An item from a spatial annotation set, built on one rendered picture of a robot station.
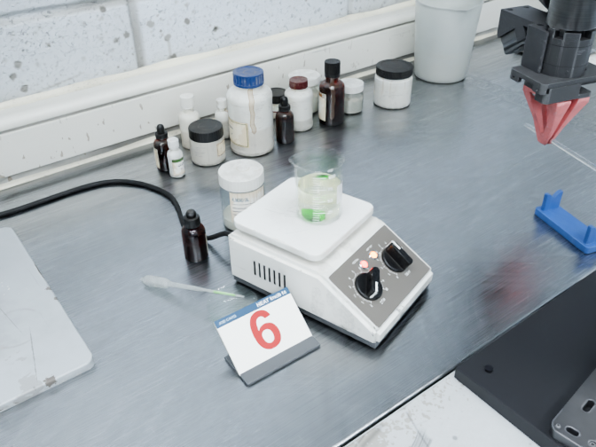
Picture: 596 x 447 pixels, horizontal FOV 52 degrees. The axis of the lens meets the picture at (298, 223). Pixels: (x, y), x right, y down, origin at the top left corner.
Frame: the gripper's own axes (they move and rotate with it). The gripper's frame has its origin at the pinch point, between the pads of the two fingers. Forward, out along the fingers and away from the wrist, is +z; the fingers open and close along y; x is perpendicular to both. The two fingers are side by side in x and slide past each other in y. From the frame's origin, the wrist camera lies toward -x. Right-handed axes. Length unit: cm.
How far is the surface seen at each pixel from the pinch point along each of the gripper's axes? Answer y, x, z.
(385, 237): 27.1, 7.3, 4.0
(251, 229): 41.7, 3.8, 1.3
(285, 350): 41.9, 14.3, 9.7
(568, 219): -0.5, 6.7, 9.1
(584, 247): 1.6, 12.2, 9.2
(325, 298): 36.7, 12.6, 5.7
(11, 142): 67, -32, 3
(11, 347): 68, 4, 9
